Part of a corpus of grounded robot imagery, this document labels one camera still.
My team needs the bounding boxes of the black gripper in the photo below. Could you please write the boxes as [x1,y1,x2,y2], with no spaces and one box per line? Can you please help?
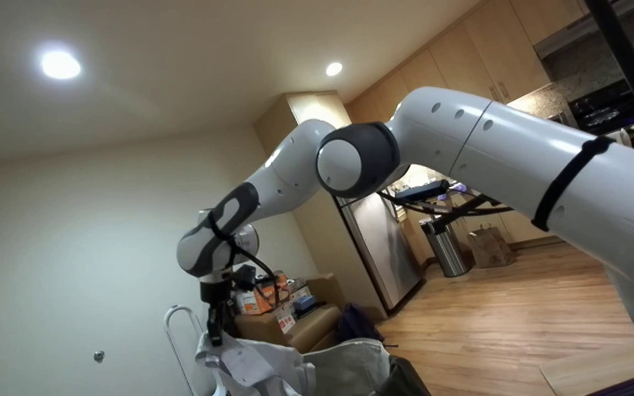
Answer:
[199,280,234,347]

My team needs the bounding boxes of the white shorts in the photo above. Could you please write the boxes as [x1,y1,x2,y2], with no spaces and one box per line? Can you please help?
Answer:
[194,328,318,396]

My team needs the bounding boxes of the brown paper bag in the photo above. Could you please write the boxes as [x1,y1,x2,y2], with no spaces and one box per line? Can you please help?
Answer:
[467,227,515,269]

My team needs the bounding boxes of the orange packages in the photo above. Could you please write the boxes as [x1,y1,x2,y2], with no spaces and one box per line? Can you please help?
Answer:
[235,273,315,318]

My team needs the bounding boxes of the dark blue backpack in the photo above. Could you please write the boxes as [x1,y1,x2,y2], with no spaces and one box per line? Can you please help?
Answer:
[334,304,384,346]

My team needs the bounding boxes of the stainless steel refrigerator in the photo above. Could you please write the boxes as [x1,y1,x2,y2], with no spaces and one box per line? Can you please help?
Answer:
[334,191,424,315]

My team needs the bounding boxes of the dark green garment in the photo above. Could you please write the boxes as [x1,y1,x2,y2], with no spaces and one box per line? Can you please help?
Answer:
[379,355,434,396]

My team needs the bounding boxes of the steel trash can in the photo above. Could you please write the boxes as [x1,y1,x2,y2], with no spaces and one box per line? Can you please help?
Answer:
[421,218,473,280]

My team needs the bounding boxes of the tall wooden fridge cabinet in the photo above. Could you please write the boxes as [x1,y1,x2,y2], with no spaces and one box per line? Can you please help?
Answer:
[253,91,389,318]

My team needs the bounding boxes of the large round ceiling light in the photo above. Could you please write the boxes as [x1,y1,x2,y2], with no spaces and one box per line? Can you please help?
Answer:
[38,45,85,83]

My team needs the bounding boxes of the black oven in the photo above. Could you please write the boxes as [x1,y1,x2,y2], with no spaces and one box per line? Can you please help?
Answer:
[566,62,634,139]

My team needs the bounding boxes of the black metal pole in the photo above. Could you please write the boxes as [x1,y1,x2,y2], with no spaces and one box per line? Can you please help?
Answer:
[582,0,634,160]

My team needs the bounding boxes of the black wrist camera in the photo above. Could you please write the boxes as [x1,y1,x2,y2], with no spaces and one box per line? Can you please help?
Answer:
[230,264,260,295]

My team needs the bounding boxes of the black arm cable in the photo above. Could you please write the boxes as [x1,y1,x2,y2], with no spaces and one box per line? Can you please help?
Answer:
[209,212,281,311]

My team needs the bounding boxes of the wooden kitchen wall cabinets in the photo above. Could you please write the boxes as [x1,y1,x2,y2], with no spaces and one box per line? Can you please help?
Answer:
[345,0,589,123]

